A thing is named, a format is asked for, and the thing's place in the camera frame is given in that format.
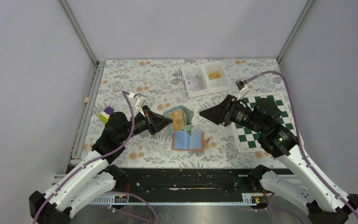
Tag white two-compartment plastic bin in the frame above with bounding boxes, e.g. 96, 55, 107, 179
182, 61, 230, 98

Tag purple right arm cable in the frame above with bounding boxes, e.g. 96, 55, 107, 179
245, 70, 358, 224

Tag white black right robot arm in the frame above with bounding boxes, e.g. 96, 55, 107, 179
200, 95, 358, 224

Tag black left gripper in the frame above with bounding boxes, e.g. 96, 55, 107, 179
119, 105, 173, 142

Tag gold credit card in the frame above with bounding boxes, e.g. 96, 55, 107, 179
207, 70, 220, 80

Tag purple white green block stack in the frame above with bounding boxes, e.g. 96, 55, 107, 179
98, 106, 114, 124

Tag floral tablecloth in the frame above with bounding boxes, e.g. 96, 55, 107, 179
73, 59, 284, 168

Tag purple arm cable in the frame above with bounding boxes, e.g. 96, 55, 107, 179
245, 70, 358, 224
32, 90, 158, 224

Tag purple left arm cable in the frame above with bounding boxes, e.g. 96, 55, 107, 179
32, 90, 158, 224

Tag white VIP credit card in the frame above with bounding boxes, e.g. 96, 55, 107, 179
187, 76, 204, 91

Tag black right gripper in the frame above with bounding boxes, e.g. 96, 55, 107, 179
199, 94, 265, 134

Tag green white chessboard mat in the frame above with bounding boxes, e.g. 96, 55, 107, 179
230, 96, 298, 158

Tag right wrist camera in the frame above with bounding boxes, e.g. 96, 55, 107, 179
235, 80, 249, 99

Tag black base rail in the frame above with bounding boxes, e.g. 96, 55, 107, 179
64, 167, 278, 206

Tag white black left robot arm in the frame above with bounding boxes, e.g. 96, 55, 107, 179
29, 105, 172, 224

